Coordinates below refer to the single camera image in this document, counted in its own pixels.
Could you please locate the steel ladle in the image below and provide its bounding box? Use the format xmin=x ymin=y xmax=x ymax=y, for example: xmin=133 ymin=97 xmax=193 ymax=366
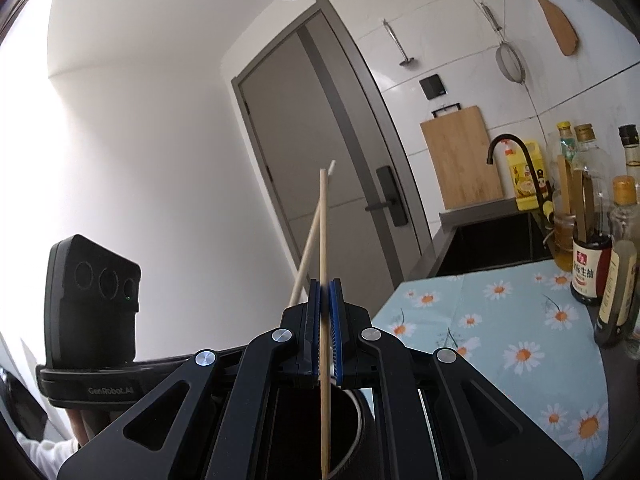
xmin=382 ymin=19 xmax=415 ymax=67

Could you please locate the black faucet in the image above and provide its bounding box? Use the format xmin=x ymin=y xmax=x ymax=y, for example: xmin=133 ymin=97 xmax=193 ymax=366
xmin=486 ymin=134 xmax=556 ymax=222

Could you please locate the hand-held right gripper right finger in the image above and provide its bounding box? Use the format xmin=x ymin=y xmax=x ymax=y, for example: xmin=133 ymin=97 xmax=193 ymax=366
xmin=330 ymin=280 xmax=584 ymax=480

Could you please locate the dark cap glass bottle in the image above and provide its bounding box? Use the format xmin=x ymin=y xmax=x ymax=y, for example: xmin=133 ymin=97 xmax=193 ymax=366
xmin=618 ymin=125 xmax=640 ymax=186

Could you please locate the black door lock handle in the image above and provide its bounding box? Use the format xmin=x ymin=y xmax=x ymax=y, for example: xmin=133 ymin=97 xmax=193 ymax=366
xmin=365 ymin=165 xmax=409 ymax=227

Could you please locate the red label soy sauce bottle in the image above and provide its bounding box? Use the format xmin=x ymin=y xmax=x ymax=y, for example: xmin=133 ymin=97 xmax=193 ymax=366
xmin=570 ymin=125 xmax=614 ymax=307

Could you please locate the black cylindrical chopstick holder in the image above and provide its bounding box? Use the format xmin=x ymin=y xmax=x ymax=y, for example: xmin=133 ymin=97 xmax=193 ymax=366
xmin=270 ymin=387 xmax=377 ymax=480

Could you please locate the light wooden chopstick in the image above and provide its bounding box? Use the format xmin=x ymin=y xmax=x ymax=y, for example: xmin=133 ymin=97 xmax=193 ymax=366
xmin=289 ymin=160 xmax=337 ymax=307
xmin=318 ymin=169 xmax=332 ymax=479

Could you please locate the wooden cutting board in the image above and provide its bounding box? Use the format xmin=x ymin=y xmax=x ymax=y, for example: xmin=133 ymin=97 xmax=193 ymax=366
xmin=420 ymin=104 xmax=504 ymax=211

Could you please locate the grey door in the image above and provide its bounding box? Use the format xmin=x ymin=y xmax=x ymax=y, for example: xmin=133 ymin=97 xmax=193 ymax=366
xmin=231 ymin=0 xmax=436 ymax=306

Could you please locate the steel mesh strainer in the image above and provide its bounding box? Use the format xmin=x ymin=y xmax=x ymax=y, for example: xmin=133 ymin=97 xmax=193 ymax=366
xmin=481 ymin=2 xmax=528 ymax=84

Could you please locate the daisy print blue tablecloth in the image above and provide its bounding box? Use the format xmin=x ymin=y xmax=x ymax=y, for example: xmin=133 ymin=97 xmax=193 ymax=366
xmin=372 ymin=260 xmax=621 ymax=472

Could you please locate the green label oil bottle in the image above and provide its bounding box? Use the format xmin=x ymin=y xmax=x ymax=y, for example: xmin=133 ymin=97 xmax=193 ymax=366
xmin=546 ymin=121 xmax=578 ymax=221

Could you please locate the wooden spatula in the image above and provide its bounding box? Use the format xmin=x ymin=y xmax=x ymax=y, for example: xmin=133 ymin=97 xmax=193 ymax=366
xmin=502 ymin=0 xmax=579 ymax=57

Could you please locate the person's left forearm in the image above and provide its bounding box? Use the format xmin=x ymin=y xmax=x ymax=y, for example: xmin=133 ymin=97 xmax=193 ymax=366
xmin=17 ymin=435 xmax=83 ymax=478

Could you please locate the yellow detergent bottle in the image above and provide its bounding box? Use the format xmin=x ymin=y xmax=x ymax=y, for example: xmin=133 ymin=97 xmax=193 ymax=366
xmin=502 ymin=139 xmax=551 ymax=212

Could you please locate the dark kitchen sink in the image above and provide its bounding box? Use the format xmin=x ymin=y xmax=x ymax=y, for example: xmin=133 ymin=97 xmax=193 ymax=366
xmin=434 ymin=210 xmax=556 ymax=279

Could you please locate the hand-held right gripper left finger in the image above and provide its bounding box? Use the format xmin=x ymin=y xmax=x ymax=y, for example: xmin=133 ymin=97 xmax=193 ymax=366
xmin=57 ymin=280 xmax=321 ymax=480

